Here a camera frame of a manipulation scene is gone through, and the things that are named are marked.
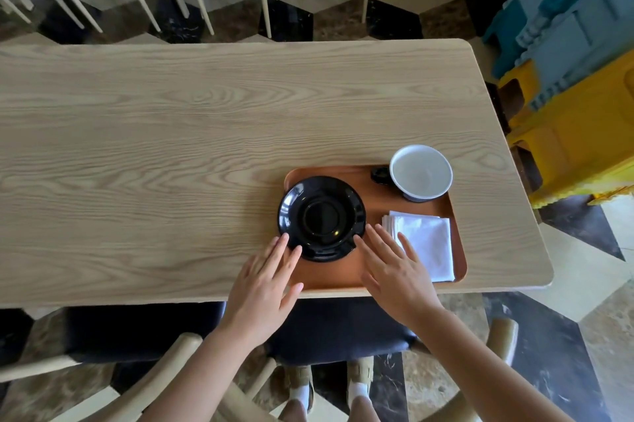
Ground person's left forearm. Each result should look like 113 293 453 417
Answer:
141 320 270 422

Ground grey-blue plastic stool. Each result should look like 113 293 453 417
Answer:
515 0 634 109

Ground person's beige shoe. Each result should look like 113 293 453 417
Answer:
286 366 316 412
346 356 375 404

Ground person's right hand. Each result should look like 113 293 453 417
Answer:
353 224 444 334

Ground stack of white napkins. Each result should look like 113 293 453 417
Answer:
381 211 456 284

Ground dark cup with white inside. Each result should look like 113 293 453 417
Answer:
371 145 454 203

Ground wooden chair with dark cushion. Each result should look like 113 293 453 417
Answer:
0 302 228 422
213 297 519 422

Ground person's right leg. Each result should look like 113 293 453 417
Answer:
349 394 375 422

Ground blue plastic stool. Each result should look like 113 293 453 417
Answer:
482 0 602 81

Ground person's right forearm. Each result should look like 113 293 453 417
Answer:
407 305 578 422

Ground orange serving tray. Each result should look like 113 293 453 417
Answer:
283 165 468 298

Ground person's left leg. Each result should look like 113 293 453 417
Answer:
281 399 309 422

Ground person's left hand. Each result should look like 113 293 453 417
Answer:
220 233 305 347

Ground person's right beige shoe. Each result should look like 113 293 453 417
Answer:
346 356 375 404

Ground person's leg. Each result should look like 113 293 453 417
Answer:
349 394 375 422
281 399 309 422

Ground person's left beige shoe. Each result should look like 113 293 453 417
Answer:
286 366 316 412

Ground black glossy saucer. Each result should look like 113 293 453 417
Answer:
277 176 367 263

